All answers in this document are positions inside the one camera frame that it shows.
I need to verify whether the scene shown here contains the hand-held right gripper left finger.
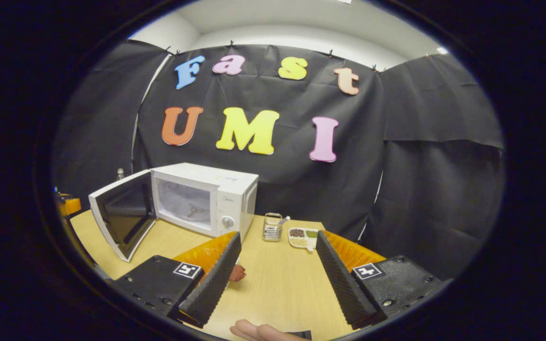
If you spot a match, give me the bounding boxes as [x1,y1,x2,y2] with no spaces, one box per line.
[109,231,243,329]

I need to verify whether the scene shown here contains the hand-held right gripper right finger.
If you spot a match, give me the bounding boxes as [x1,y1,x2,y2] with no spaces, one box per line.
[315,230,446,331]

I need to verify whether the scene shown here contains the white microwave oven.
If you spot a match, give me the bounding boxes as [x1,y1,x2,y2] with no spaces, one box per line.
[88,162,260,262]

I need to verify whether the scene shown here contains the divided dish of grains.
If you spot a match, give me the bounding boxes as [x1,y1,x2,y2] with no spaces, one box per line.
[288,227,320,253]

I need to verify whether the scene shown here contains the metal mesh holder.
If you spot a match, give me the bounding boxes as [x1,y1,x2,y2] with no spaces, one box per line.
[263,213,284,242]

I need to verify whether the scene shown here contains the black backdrop cloth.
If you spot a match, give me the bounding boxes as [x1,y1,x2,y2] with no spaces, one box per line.
[51,39,507,280]

